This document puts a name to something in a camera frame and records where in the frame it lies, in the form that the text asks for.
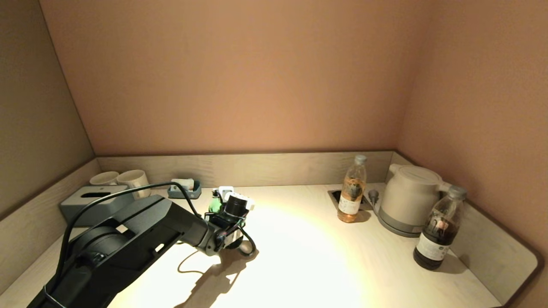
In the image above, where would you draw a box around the small blue sachet tray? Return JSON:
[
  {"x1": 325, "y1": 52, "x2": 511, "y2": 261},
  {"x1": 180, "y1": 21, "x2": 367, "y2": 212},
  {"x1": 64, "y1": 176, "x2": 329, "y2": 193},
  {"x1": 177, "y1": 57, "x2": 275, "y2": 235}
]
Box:
[{"x1": 167, "y1": 180, "x2": 202, "y2": 200}]

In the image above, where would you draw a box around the black recessed power socket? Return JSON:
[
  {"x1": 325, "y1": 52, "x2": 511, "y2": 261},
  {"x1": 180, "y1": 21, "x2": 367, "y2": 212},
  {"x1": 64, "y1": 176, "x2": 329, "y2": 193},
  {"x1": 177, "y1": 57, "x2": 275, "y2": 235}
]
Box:
[{"x1": 328, "y1": 190, "x2": 373, "y2": 211}]

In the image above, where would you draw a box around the white ceramic mug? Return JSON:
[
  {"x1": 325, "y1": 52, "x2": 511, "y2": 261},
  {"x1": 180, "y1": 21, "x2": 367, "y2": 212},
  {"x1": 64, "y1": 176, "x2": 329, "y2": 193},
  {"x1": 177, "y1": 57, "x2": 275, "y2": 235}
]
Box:
[
  {"x1": 89, "y1": 171, "x2": 119, "y2": 187},
  {"x1": 116, "y1": 169, "x2": 151, "y2": 201}
]

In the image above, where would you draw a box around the light tea plastic bottle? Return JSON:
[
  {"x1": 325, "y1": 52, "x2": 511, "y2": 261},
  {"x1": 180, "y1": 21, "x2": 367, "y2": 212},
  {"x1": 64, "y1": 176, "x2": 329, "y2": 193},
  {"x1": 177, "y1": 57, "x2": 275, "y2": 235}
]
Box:
[{"x1": 337, "y1": 155, "x2": 367, "y2": 223}]

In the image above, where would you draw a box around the grey-blue tissue box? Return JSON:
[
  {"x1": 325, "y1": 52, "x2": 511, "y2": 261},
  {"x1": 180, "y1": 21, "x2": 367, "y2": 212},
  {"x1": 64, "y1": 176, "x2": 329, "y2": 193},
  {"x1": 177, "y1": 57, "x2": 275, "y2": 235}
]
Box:
[{"x1": 59, "y1": 186, "x2": 135, "y2": 226}]

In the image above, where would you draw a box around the grey kettle base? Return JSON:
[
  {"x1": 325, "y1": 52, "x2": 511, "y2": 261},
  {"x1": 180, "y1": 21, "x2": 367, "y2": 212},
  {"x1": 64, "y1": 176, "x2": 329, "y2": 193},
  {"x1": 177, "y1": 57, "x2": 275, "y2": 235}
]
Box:
[{"x1": 372, "y1": 200, "x2": 423, "y2": 238}]

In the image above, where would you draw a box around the white electric kettle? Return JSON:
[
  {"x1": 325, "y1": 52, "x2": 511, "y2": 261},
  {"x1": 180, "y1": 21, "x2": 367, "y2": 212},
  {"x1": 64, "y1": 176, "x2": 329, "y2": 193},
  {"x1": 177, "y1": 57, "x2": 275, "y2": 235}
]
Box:
[{"x1": 379, "y1": 164, "x2": 450, "y2": 228}]

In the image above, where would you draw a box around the dark tea plastic bottle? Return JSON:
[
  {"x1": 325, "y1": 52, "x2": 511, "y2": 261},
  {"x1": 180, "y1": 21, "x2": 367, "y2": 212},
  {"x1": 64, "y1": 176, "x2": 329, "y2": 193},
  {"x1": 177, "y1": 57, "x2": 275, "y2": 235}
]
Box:
[{"x1": 413, "y1": 185, "x2": 466, "y2": 270}]

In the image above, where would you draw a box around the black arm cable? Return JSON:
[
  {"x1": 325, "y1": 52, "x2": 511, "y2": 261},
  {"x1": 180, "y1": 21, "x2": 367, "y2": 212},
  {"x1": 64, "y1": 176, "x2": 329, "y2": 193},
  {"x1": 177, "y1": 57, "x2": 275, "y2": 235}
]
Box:
[{"x1": 56, "y1": 182, "x2": 203, "y2": 300}]

